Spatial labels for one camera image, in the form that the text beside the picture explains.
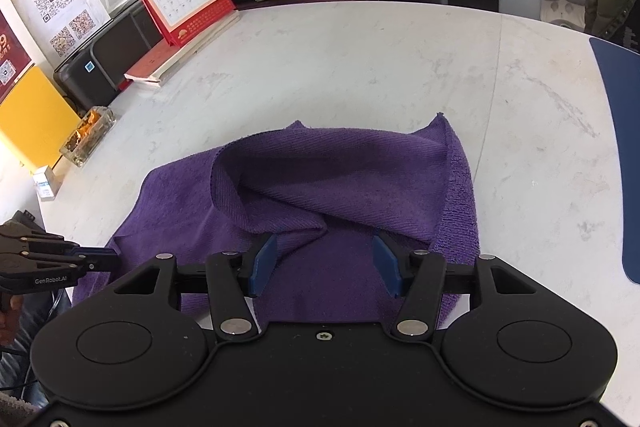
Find red book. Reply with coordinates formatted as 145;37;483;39
123;14;241;86

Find purple towel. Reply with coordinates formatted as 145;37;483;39
72;113;481;323

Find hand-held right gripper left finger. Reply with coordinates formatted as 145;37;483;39
112;233;279;339

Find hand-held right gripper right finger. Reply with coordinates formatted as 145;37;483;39
372;232;539;339

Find grey foot massager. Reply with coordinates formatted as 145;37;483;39
537;0;591;30

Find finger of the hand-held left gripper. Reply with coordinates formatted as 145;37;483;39
0;248;121;276
0;209;82;256

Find red code sign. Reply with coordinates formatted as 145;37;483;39
0;9;36;102

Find orange peels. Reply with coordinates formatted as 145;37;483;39
75;116;102;144

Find black printer with blue sticker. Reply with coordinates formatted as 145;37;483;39
52;0;166;108

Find yellow box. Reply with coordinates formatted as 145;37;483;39
0;63;81;168

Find glass ashtray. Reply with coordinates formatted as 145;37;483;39
59;106;117;166

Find blue desk mat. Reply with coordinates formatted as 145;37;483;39
589;36;640;285

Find person's left hand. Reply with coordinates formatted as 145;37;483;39
0;294;25;348

